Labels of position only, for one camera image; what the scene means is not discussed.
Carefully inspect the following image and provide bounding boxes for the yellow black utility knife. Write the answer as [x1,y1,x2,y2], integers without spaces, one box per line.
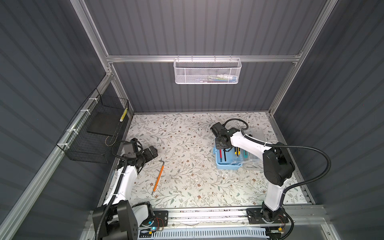
[235,147,240,158]

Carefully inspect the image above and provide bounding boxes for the blue plastic tool box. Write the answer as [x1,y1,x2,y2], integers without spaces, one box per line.
[213,146,244,170]

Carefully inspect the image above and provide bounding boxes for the clear tool box lid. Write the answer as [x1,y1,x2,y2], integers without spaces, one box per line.
[234,131,268,170]

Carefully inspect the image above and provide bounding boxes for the orange pencil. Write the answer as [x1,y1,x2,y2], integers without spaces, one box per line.
[152,160,165,195]

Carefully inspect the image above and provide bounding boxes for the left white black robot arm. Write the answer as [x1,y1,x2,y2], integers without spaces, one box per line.
[92,138,158,240]

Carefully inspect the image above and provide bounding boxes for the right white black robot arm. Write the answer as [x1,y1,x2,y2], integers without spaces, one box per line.
[210,123,296,223]

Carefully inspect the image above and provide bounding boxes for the black foam pad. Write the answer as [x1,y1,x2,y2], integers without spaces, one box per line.
[87,112,121,137]

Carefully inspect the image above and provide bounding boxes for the markers in white basket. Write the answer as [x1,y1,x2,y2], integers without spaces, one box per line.
[196,75,238,84]

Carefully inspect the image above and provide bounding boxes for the left black corrugated cable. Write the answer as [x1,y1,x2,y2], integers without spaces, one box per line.
[94,140,139,240]

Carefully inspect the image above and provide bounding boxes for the black corrugated cable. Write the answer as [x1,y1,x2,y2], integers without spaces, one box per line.
[223,118,332,193]
[94,140,139,240]

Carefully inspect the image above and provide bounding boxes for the black wire mesh basket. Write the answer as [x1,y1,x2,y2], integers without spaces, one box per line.
[57,90,130,164]

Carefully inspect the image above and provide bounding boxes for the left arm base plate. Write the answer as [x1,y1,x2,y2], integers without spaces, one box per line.
[143,211,169,227]

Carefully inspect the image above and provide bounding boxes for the white wire mesh basket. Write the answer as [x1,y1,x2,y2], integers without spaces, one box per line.
[173,58,242,85]

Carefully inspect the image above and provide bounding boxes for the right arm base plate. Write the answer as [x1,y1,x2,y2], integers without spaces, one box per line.
[246,208,289,225]

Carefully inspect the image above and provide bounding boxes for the white slotted cable duct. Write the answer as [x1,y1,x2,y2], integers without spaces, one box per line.
[138,227,270,240]

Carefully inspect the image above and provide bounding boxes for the right black corrugated cable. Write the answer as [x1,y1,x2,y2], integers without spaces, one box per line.
[223,118,332,193]

